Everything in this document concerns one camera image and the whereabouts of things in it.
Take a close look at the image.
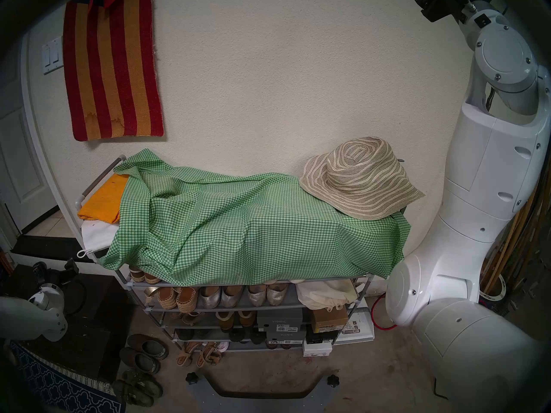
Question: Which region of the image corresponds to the dark grey Vionic shoe box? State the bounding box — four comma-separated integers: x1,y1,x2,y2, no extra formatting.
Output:
266,328,307,346

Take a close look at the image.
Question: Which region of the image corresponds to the red yellow striped wall rug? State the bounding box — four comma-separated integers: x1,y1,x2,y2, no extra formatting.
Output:
63,0,165,142

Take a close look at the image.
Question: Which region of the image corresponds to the blue patterned rug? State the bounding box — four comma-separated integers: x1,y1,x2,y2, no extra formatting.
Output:
9,341,125,413

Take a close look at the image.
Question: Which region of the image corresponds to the white shoe box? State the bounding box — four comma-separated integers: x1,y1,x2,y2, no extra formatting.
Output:
303,340,333,358

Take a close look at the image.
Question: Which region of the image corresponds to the dark wooden chest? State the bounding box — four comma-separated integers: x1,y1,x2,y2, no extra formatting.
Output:
0,264,130,382

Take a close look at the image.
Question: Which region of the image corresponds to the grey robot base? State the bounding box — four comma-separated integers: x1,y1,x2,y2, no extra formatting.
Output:
186,371,341,413

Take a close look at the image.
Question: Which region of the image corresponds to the white double light switch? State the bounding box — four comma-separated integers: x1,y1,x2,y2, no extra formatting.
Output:
42,37,64,75

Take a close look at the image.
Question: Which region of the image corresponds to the white drawstring bag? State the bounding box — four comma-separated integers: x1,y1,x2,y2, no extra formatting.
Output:
77,221,121,259

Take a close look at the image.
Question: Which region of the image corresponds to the green gingham cloth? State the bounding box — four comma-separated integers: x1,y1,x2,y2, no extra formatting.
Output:
98,148,412,287

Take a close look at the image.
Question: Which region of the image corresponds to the tan strappy sandal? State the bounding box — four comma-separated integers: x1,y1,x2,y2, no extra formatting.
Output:
197,342,223,367
176,341,199,367

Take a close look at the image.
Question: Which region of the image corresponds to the red power cable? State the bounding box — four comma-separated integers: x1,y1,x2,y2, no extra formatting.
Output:
371,294,397,331

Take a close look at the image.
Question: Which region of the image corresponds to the brown clog shoe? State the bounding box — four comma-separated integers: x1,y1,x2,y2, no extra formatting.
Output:
127,334,169,360
120,347,161,374

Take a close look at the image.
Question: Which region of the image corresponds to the yellow wooden long handle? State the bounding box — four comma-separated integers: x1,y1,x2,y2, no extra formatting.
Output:
482,176,551,296

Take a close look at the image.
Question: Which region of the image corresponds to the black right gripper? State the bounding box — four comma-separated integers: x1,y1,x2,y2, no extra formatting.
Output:
411,0,472,23

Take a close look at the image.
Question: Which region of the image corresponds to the dark strap sandal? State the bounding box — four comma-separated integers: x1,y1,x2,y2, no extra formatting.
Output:
123,369,163,398
113,380,155,407

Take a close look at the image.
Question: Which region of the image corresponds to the black door mat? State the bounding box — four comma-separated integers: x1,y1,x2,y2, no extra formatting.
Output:
11,235,87,262

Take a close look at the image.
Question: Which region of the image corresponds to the silver flat shoe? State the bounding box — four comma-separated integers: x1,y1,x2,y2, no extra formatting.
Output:
221,286,245,308
199,287,222,309

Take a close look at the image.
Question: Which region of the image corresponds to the tan espadrille shoe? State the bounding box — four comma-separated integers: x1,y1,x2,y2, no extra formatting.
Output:
157,287,178,310
176,287,198,312

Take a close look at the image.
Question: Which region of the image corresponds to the grey metal shoe rack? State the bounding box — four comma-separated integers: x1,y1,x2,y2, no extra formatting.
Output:
74,154,414,352

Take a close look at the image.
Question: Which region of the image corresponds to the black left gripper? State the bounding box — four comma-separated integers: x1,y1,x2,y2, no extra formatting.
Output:
32,258,81,287

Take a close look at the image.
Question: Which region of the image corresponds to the white tape roll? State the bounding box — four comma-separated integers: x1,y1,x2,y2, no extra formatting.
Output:
480,274,508,301

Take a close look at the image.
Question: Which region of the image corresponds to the orange folded cloth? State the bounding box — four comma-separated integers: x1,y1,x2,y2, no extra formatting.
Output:
77,174,130,225

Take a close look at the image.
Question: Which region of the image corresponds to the white flat carton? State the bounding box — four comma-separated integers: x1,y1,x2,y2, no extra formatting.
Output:
336,307,375,346

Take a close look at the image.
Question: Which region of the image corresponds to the white panel door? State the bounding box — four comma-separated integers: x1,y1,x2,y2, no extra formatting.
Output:
0,79,59,234

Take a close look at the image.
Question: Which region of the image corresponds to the brown cardboard shoe box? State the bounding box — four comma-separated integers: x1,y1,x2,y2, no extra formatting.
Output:
311,307,348,333

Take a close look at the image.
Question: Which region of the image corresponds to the striped straw sun hat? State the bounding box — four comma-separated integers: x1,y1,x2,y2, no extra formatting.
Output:
299,136,426,221

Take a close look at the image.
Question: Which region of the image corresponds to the cream cloth bag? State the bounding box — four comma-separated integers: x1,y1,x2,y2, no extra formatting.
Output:
296,279,360,310

